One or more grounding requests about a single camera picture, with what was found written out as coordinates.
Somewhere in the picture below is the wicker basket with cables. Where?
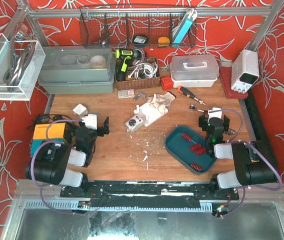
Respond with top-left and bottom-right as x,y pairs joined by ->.
116,57 -> 161,91

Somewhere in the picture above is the white power supply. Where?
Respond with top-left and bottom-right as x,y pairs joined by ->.
231,49 -> 259,94

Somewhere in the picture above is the small card packet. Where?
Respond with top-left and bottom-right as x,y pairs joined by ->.
118,89 -> 135,99

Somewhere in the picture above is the white power adapter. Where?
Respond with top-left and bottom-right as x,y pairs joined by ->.
73,103 -> 89,118

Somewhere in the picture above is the red small box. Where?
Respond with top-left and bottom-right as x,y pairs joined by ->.
160,76 -> 174,91

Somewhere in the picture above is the black tape measure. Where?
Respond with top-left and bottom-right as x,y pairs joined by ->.
132,34 -> 149,48

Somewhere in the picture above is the white peg board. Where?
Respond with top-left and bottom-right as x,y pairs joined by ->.
133,103 -> 168,127

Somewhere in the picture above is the black wire basket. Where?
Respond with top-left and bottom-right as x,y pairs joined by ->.
79,4 -> 197,48

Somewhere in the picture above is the grey timer controller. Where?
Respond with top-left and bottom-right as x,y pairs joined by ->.
125,114 -> 144,133

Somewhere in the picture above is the clear acrylic bin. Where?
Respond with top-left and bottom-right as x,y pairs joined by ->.
0,34 -> 46,101

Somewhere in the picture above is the yellow tape measure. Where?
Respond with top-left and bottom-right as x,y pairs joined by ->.
158,36 -> 170,48

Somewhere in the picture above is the orange teal device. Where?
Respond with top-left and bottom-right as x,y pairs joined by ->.
31,122 -> 72,157

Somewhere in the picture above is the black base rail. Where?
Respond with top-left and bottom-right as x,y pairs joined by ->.
60,180 -> 239,209

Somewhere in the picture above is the red book under supply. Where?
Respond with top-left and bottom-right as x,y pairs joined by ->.
218,66 -> 249,100

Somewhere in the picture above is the blue white case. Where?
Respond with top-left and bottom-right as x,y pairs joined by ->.
172,8 -> 198,48

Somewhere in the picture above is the grey metal bracket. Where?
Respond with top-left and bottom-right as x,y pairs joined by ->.
133,91 -> 146,101

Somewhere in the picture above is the small metal hardware pile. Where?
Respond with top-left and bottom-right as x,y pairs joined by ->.
225,128 -> 235,136

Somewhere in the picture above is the white handled storage box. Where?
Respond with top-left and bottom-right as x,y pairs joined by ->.
170,54 -> 219,88

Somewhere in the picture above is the grey plastic toolbox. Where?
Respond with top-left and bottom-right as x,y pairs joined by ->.
38,46 -> 116,95

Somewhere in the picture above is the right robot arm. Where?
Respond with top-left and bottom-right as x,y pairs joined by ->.
198,110 -> 282,195

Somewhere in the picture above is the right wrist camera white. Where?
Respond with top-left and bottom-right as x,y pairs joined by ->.
208,107 -> 222,120

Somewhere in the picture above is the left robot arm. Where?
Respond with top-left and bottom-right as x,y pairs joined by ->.
25,114 -> 110,188

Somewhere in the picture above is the beige work glove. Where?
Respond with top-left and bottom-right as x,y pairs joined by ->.
146,91 -> 176,115

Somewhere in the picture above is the green cordless drill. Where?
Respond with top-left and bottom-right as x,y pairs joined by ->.
115,48 -> 143,82

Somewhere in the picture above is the orange handled screwdriver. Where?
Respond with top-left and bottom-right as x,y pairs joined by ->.
177,86 -> 206,105

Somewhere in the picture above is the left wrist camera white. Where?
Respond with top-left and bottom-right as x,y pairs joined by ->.
79,113 -> 98,130

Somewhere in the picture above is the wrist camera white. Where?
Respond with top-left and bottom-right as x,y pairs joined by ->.
208,107 -> 222,120
79,113 -> 98,130

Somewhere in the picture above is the teal plastic tray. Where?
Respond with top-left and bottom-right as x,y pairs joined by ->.
165,125 -> 216,175

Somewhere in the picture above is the red spring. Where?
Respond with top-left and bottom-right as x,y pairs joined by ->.
190,142 -> 202,152
181,132 -> 193,142
195,147 -> 206,156
190,162 -> 202,172

